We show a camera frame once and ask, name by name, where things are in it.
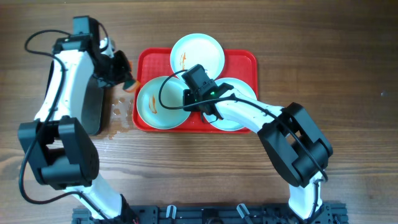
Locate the black rectangular water tray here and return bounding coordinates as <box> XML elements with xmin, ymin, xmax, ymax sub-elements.
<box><xmin>45</xmin><ymin>58</ymin><xmax>106</xmax><ymax>136</ymax></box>

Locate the green and orange sponge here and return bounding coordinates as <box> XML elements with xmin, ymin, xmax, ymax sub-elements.
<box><xmin>123</xmin><ymin>60</ymin><xmax>141</xmax><ymax>93</ymax></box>

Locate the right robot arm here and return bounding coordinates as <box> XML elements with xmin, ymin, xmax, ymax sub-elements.
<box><xmin>182</xmin><ymin>65</ymin><xmax>333</xmax><ymax>222</ymax></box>

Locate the white plate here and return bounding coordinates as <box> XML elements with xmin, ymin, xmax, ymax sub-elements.
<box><xmin>170</xmin><ymin>33</ymin><xmax>225</xmax><ymax>80</ymax></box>
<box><xmin>136</xmin><ymin>76</ymin><xmax>191</xmax><ymax>129</ymax></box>
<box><xmin>201</xmin><ymin>77</ymin><xmax>257</xmax><ymax>131</ymax></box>

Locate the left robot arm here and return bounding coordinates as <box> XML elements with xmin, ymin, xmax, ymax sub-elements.
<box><xmin>17</xmin><ymin>16</ymin><xmax>139</xmax><ymax>223</ymax></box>

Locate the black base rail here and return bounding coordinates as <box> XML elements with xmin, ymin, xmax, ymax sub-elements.
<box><xmin>71</xmin><ymin>202</ymin><xmax>349</xmax><ymax>224</ymax></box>

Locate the red plastic tray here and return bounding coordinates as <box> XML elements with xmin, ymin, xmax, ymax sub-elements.
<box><xmin>132</xmin><ymin>47</ymin><xmax>259</xmax><ymax>134</ymax></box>

